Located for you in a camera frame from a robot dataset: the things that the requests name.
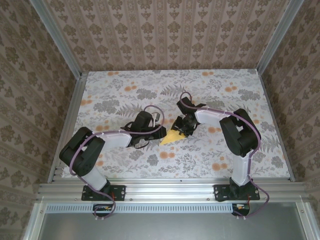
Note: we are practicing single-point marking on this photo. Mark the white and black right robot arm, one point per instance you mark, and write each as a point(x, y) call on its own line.
point(210, 117)

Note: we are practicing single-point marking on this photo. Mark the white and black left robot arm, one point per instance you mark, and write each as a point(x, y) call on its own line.
point(117, 138)

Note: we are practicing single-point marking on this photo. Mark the aluminium table side rail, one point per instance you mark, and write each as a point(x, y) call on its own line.
point(72, 112)
point(275, 120)

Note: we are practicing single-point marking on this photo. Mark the yellow cloth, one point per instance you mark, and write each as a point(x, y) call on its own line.
point(171, 138)

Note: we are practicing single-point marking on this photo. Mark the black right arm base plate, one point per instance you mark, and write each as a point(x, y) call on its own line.
point(220, 191)

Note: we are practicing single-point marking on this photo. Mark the grey sheet metal panel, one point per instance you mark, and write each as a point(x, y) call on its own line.
point(175, 227)

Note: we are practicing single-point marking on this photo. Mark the aluminium cross rail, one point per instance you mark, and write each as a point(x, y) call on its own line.
point(170, 191)

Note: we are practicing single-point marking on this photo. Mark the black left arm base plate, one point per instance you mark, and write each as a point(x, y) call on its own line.
point(120, 192)

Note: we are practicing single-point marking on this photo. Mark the aluminium lower frame rail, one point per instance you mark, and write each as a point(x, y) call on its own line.
point(303, 220)
point(35, 220)

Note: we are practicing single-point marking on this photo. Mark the floral patterned table mat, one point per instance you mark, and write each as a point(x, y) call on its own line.
point(175, 85)

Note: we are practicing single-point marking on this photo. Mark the aluminium corner post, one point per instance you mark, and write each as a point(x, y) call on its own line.
point(277, 37)
point(57, 37)

